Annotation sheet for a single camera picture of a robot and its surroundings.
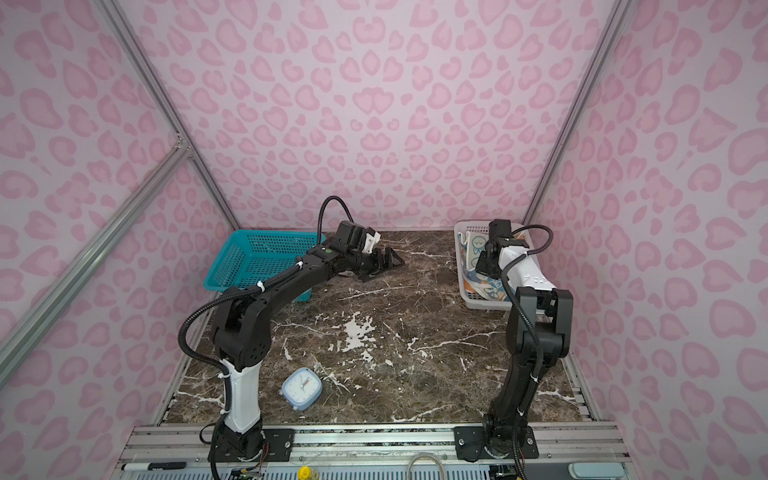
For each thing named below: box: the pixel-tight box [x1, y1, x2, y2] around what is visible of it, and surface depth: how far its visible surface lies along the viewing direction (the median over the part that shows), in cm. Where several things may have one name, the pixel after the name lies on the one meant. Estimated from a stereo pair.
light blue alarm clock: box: [281, 367, 323, 411], surface depth 82 cm
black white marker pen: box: [121, 461, 187, 471], surface depth 72 cm
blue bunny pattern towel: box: [458, 231, 511, 301], surface depth 103 cm
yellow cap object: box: [297, 465, 319, 480], surface depth 65 cm
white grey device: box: [568, 462, 625, 479], surface depth 69 cm
